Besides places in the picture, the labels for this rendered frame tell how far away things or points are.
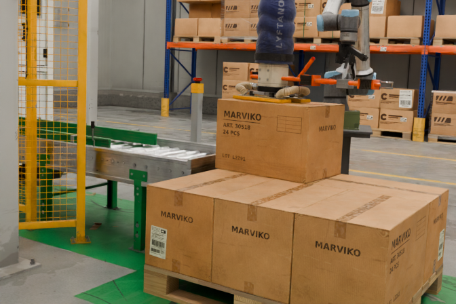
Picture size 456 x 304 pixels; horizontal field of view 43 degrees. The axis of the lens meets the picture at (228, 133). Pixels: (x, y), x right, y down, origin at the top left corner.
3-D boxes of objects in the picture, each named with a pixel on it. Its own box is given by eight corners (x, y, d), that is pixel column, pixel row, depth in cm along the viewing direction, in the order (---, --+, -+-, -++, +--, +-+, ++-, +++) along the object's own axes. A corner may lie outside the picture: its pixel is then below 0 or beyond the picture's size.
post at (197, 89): (186, 218, 430) (191, 83, 419) (192, 216, 436) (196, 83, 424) (194, 219, 426) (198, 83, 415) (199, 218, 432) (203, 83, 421)
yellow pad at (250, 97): (232, 98, 330) (233, 89, 330) (243, 98, 338) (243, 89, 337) (280, 103, 308) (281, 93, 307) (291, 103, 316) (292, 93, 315)
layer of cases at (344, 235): (144, 264, 286) (146, 184, 281) (248, 222, 369) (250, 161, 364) (382, 331, 221) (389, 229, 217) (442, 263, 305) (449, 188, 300)
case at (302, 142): (214, 167, 334) (217, 98, 329) (254, 161, 366) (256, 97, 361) (305, 184, 298) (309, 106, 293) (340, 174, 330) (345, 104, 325)
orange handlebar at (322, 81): (233, 78, 344) (233, 72, 343) (264, 79, 366) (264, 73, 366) (376, 88, 283) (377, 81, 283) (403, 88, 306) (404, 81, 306)
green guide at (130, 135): (10, 125, 495) (10, 115, 494) (20, 125, 504) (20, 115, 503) (154, 145, 409) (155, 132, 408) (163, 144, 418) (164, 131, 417)
